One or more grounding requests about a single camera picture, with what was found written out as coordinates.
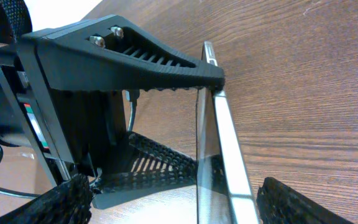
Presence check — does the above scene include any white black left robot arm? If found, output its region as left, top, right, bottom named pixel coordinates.
left=0, top=1, right=224, bottom=203

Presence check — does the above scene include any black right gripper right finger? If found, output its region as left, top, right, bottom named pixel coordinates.
left=256, top=177, right=352, bottom=224

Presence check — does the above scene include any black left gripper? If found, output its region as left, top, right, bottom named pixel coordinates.
left=0, top=15, right=228, bottom=209

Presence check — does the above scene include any black smartphone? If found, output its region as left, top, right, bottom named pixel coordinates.
left=195, top=40, right=260, bottom=224

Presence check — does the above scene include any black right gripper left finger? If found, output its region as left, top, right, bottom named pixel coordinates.
left=0, top=174, right=93, bottom=224

